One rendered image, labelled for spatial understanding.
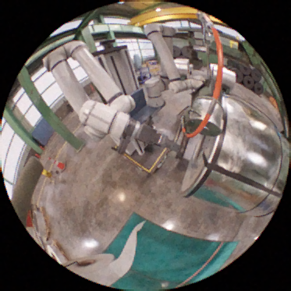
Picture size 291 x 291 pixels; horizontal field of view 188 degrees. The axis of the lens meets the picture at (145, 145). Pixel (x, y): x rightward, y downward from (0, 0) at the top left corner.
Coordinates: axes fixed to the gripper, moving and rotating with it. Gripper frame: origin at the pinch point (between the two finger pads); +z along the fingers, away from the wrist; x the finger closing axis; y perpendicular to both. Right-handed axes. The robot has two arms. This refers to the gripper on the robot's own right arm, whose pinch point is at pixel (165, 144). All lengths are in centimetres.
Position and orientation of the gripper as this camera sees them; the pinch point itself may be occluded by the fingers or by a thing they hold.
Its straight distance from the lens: 36.4
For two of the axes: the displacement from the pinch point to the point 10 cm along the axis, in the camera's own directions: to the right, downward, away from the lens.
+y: 3.7, -9.3, 0.0
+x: -3.2, -1.3, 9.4
